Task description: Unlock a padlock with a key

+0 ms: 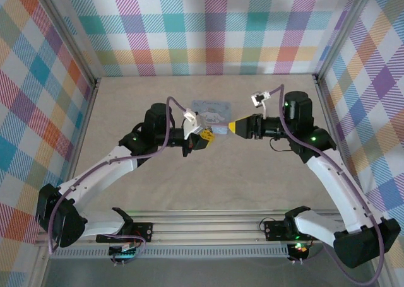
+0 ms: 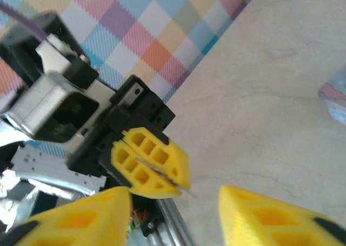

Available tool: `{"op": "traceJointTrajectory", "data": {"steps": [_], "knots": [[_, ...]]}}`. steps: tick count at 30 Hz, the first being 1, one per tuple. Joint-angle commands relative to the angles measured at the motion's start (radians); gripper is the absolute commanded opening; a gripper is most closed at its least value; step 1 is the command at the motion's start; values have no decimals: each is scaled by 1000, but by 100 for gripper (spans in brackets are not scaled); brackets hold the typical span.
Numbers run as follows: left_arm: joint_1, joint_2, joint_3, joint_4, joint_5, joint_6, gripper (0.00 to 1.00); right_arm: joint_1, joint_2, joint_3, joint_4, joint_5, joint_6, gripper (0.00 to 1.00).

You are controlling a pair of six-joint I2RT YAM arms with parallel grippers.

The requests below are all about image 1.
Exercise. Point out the left aluminium frame post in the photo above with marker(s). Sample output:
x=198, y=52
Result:
x=72, y=36

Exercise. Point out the right aluminium frame post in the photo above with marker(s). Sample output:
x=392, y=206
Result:
x=342, y=31

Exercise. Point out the right control circuit board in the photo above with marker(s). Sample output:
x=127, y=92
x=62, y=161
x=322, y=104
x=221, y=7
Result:
x=299, y=248

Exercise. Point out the control circuit board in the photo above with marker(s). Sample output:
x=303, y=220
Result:
x=123, y=254
x=299, y=248

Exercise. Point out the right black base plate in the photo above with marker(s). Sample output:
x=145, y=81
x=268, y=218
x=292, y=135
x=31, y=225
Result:
x=274, y=230

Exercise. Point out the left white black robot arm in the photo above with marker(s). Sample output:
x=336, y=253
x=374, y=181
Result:
x=94, y=178

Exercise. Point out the aluminium side rail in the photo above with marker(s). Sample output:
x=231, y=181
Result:
x=327, y=110
x=83, y=126

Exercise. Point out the aluminium frame post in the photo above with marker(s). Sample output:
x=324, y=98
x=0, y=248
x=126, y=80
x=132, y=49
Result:
x=342, y=31
x=72, y=36

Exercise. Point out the left control circuit board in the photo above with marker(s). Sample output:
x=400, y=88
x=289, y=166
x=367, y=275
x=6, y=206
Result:
x=123, y=254

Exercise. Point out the right aluminium side rail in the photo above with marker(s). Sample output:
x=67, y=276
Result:
x=327, y=110

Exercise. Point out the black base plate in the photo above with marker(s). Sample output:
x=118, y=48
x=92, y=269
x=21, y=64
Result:
x=143, y=231
x=274, y=230

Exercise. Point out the left aluminium side rail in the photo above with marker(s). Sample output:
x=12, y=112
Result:
x=83, y=126

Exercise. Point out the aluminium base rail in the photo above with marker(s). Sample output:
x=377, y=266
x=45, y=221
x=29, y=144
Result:
x=205, y=224

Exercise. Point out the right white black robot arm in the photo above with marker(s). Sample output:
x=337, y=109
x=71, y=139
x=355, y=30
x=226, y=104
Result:
x=334, y=186

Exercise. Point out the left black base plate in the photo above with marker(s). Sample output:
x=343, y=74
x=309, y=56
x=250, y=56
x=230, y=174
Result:
x=143, y=231

